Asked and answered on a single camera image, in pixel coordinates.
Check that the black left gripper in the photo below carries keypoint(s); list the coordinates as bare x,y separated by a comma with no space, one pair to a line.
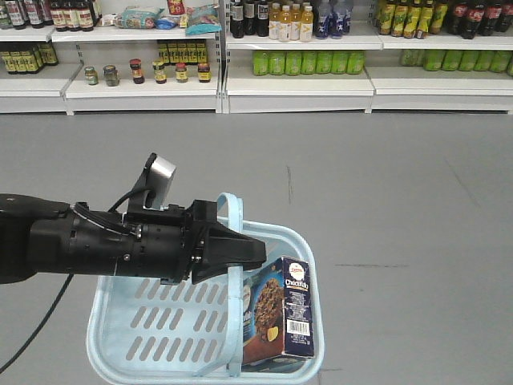
176,244

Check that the blue chocolate cookie box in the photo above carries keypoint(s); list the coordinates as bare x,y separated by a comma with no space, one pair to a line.
277,315

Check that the light blue plastic basket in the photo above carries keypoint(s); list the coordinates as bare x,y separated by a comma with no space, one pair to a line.
144,332

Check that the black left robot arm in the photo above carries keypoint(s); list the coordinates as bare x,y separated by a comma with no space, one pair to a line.
41,236

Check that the white store shelving unit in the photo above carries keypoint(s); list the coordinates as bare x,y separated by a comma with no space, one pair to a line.
109,69

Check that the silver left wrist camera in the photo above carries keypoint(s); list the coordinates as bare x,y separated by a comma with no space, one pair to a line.
151,188

